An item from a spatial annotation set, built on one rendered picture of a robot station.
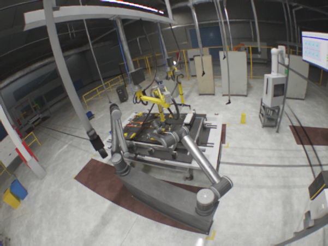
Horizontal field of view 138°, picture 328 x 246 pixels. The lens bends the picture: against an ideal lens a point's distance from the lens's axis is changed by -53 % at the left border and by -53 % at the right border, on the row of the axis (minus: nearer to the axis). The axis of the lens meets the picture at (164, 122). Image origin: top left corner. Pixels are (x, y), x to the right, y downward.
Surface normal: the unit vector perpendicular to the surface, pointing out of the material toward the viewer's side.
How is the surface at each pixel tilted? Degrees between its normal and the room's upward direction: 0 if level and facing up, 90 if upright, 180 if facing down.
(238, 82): 90
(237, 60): 90
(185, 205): 0
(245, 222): 0
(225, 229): 0
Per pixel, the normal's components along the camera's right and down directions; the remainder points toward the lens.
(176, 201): -0.21, -0.83
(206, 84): -0.39, 0.55
